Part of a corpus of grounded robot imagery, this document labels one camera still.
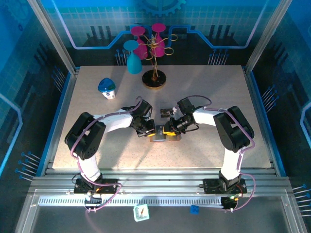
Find aluminium frame post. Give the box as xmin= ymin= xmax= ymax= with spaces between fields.
xmin=27 ymin=0 xmax=77 ymax=75
xmin=244 ymin=0 xmax=294 ymax=73

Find tan leather card holder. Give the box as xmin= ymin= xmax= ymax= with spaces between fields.
xmin=148 ymin=125 xmax=182 ymax=144

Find slotted grey cable duct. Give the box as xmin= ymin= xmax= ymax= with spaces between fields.
xmin=38 ymin=197 xmax=224 ymax=207

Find aluminium table rail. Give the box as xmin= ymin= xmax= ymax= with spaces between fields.
xmin=29 ymin=167 xmax=294 ymax=195

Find aluminium side rail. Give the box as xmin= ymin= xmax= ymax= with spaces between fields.
xmin=36 ymin=67 xmax=81 ymax=177
xmin=242 ymin=65 xmax=287 ymax=177

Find black card with gold logo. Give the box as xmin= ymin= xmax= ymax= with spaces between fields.
xmin=160 ymin=108 xmax=177 ymax=119

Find magenta wine glass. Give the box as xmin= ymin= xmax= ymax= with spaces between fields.
xmin=130 ymin=26 xmax=149 ymax=60
xmin=151 ymin=23 xmax=167 ymax=58

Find black controller board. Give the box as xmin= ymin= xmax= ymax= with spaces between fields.
xmin=222 ymin=196 xmax=238 ymax=211
xmin=84 ymin=196 xmax=103 ymax=207

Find gold wire glass rack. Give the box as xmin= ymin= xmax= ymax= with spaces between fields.
xmin=138 ymin=33 xmax=179 ymax=90

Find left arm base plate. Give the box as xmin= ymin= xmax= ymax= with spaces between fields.
xmin=73 ymin=178 xmax=120 ymax=195

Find white cube with clock print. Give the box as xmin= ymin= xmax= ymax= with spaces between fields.
xmin=133 ymin=203 xmax=150 ymax=223

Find teal wine glass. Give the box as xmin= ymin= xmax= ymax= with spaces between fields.
xmin=123 ymin=40 xmax=143 ymax=75

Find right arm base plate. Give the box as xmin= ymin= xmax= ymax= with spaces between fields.
xmin=203 ymin=178 xmax=248 ymax=195

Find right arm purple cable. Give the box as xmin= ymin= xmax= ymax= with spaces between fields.
xmin=187 ymin=95 xmax=257 ymax=212

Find blue lidded white cup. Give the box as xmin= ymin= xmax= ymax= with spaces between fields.
xmin=98 ymin=77 xmax=117 ymax=100

